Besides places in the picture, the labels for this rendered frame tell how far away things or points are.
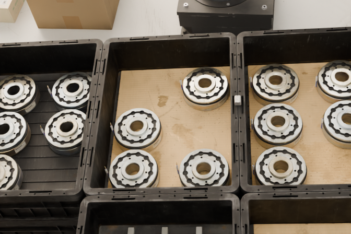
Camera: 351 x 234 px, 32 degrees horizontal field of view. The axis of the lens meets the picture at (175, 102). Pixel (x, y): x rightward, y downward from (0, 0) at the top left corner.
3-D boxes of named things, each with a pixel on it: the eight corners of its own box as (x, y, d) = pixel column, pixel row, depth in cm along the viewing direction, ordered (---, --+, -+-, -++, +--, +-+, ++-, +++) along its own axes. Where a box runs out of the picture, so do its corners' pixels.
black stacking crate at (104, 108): (115, 71, 150) (105, 40, 141) (237, 66, 147) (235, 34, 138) (96, 221, 127) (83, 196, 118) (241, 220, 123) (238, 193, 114)
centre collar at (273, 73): (264, 72, 138) (264, 70, 138) (287, 72, 138) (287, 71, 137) (264, 90, 135) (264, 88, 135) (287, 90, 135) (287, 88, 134)
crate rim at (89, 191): (106, 45, 143) (104, 37, 141) (236, 38, 139) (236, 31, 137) (84, 200, 119) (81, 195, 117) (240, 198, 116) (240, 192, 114)
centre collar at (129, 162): (121, 161, 129) (120, 159, 128) (144, 159, 128) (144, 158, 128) (120, 181, 126) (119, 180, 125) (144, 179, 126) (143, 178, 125)
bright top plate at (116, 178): (110, 152, 131) (109, 150, 131) (157, 149, 130) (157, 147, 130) (107, 195, 125) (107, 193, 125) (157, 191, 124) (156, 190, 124)
